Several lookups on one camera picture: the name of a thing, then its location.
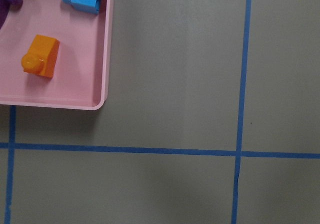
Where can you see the pink plastic box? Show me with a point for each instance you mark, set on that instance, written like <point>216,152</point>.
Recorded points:
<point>81,74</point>

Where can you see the orange toy block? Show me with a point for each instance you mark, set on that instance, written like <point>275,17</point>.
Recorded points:
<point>41,56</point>

